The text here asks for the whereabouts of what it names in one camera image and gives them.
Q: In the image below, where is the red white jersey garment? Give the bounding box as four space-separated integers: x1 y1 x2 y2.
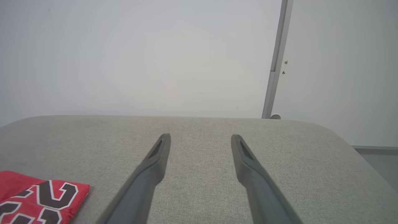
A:
0 170 91 224

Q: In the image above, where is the grey baseboard strip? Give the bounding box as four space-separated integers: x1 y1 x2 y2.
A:
352 145 398 155

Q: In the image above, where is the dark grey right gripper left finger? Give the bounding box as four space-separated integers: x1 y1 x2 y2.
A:
96 133 172 224

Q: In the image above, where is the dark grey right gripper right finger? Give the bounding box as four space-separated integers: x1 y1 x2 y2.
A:
231 134 304 224

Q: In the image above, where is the grey metal pole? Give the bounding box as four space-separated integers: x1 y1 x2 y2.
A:
261 0 294 119

